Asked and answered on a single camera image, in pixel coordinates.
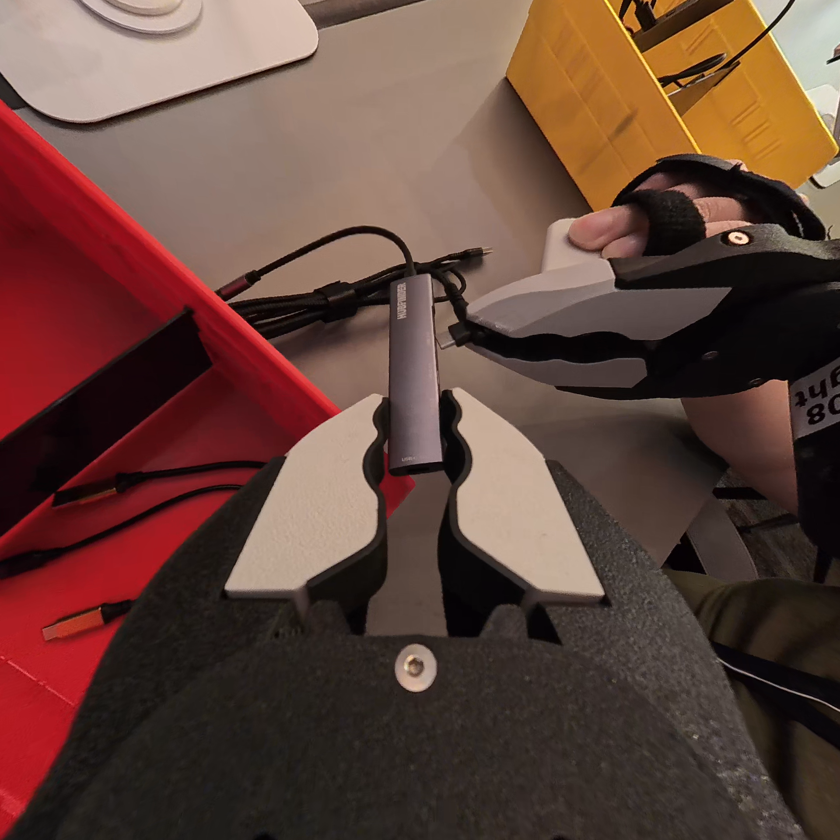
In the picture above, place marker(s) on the grey chair leg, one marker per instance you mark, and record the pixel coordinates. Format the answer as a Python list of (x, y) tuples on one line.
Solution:
[(718, 538)]

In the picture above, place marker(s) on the person's right forearm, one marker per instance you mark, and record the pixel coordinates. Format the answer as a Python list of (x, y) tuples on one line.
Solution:
[(741, 439)]

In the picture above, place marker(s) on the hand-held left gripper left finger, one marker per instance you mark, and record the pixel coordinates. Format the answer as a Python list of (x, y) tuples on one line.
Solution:
[(315, 499)]

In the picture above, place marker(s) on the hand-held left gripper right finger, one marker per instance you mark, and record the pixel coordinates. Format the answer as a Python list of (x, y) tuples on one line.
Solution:
[(512, 518)]

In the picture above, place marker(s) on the yellow plastic bin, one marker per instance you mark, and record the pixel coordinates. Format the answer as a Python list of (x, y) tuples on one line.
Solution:
[(590, 85)]

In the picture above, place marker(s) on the red plastic bin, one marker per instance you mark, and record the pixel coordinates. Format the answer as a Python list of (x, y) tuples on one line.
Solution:
[(79, 275)]

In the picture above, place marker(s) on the person's green trousers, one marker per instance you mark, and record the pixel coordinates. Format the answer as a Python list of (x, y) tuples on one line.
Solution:
[(768, 630)]

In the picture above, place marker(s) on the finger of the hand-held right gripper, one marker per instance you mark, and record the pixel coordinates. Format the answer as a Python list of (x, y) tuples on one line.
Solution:
[(590, 305), (590, 373)]

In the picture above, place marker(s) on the grey usb hub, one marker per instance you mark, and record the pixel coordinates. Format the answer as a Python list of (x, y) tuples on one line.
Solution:
[(413, 380)]

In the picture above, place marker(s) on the white monitor stand base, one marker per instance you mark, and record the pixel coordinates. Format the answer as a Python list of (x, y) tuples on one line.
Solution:
[(131, 72)]

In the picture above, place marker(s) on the person's right hand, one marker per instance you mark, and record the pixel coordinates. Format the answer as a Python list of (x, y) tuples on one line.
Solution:
[(676, 210)]

